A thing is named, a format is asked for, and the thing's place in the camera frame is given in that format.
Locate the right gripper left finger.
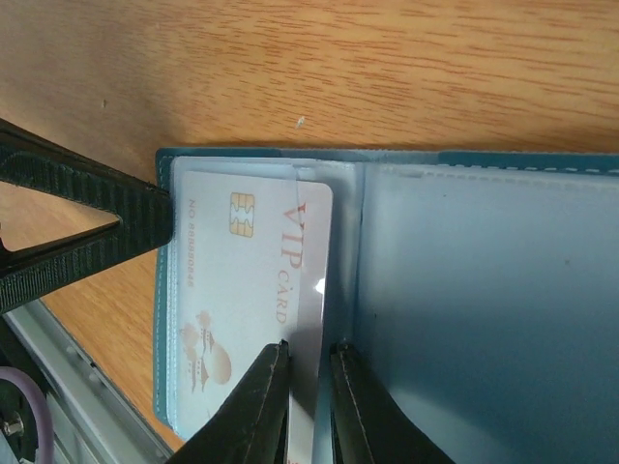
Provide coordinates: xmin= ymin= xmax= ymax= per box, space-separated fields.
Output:
xmin=171 ymin=340 xmax=291 ymax=464

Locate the white VIP card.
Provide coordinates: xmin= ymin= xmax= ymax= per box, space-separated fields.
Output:
xmin=166 ymin=171 xmax=333 ymax=463

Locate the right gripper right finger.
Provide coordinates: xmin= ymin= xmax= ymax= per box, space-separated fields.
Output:
xmin=330 ymin=343 xmax=453 ymax=463

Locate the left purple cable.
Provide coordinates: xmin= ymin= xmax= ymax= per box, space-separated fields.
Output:
xmin=0 ymin=365 xmax=55 ymax=464

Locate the aluminium front rail frame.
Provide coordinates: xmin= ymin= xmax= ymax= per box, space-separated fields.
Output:
xmin=4 ymin=302 xmax=173 ymax=463

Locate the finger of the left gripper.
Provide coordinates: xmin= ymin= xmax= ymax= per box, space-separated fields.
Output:
xmin=1 ymin=121 xmax=173 ymax=313

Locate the blue card holder wallet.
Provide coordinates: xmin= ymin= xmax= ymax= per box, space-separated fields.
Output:
xmin=154 ymin=147 xmax=618 ymax=463

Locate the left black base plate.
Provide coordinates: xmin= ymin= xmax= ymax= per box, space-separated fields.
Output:
xmin=1 ymin=319 xmax=38 ymax=463

